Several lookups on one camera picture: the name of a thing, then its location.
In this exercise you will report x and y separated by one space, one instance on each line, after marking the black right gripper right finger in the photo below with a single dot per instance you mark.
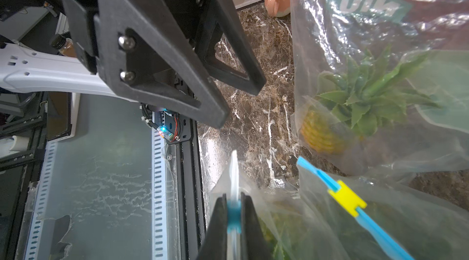
253 244

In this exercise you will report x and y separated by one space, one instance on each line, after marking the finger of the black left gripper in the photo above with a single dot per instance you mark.
204 23

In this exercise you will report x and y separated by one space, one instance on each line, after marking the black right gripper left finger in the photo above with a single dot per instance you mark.
214 246

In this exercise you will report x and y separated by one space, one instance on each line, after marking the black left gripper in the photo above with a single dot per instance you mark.
143 51

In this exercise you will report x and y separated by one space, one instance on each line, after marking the clear zip bag white seal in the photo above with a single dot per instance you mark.
288 226

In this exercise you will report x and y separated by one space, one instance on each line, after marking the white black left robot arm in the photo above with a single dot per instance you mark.
24 70

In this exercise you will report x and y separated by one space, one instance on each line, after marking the clear zip bag blue slider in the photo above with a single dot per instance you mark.
360 218

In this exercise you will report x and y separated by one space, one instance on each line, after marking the pineapple in green bag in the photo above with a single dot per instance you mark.
357 103

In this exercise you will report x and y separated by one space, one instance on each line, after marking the clear zip bag green seal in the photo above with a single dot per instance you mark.
327 32

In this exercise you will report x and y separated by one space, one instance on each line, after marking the small glass bottle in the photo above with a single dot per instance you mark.
64 45

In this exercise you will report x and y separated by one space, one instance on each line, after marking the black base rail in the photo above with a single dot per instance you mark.
178 222

